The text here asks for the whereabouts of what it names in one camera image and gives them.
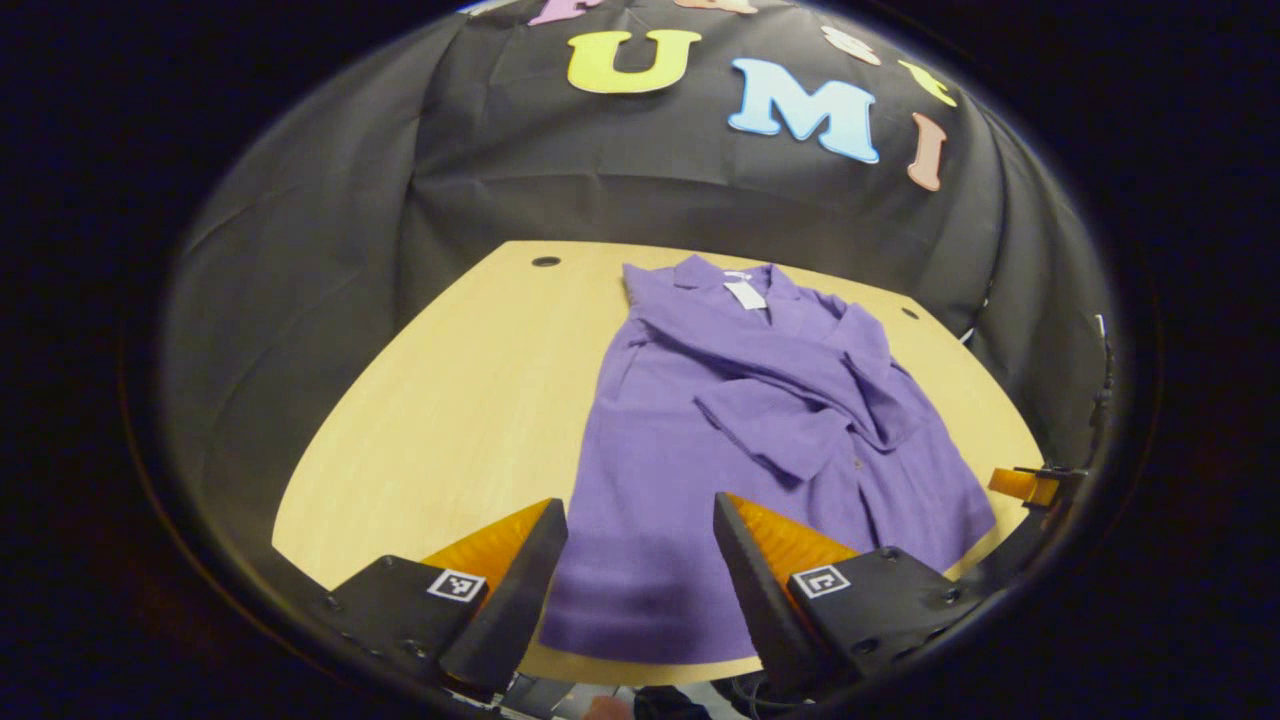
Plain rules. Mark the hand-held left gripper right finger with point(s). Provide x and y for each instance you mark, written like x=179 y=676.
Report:
x=760 y=610

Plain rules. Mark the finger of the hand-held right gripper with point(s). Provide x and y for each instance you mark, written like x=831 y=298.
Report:
x=1020 y=486

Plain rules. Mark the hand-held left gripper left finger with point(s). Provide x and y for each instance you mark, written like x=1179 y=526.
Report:
x=515 y=610

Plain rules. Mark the purple shirt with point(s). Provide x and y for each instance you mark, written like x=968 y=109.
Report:
x=680 y=450

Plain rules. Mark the black backdrop cloth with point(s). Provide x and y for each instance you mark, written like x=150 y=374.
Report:
x=400 y=180

